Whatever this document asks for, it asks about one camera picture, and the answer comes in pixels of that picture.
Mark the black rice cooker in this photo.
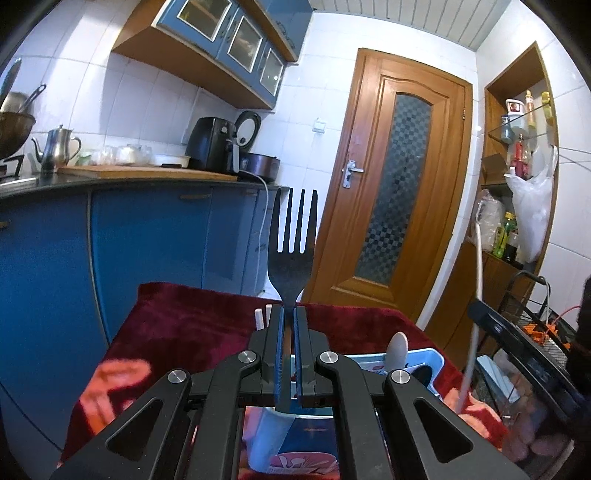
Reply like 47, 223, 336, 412
233, 110, 281, 182

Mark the black air fryer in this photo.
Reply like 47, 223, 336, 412
185, 117, 241, 174

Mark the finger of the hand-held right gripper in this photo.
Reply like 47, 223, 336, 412
466, 298, 583, 416

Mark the white power cable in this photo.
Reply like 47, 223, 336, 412
238, 168, 269, 296

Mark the large metal fork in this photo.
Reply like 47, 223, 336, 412
267, 187, 319, 333

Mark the blue base cabinet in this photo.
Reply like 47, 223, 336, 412
0, 182, 291, 462

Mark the blue wall cabinet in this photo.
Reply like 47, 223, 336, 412
112, 0, 313, 110

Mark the white plastic spoon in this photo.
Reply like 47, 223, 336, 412
385, 331, 411, 372

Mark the long steel ladle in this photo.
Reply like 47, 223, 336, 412
0, 56, 23, 109

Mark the dark kitchen countertop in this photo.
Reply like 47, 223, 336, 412
0, 172, 291, 199

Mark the wooden door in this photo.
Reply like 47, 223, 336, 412
302, 47, 474, 324

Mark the white plastic bag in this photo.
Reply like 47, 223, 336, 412
505, 145, 559, 264

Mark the wooden shelf niche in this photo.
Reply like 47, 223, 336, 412
462, 41, 560, 352

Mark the black wire rack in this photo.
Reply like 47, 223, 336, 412
505, 270, 591, 361

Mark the thin steel utensil handle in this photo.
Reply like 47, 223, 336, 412
18, 84, 47, 114

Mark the red and pink floral blanket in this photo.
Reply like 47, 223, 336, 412
58, 282, 509, 472

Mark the light blue utensil box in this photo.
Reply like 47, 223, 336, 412
240, 348, 445, 476

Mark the steel kettle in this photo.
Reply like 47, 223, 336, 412
31, 124, 82, 174

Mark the black wok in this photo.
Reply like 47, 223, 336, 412
0, 112, 37, 160

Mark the person's right hand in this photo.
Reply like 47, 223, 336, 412
505, 394, 578, 462

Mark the silver door handle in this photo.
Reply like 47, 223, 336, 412
342, 159, 365, 189

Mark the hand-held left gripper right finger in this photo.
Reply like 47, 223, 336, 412
294, 305, 532, 480

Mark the bag of packaged goods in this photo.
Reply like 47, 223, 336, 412
475, 189, 506, 252

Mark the gas stove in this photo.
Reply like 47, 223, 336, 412
0, 154, 26, 181

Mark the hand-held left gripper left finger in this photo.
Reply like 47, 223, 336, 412
48, 305, 284, 480

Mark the wooden cutting board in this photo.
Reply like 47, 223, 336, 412
58, 165, 238, 182

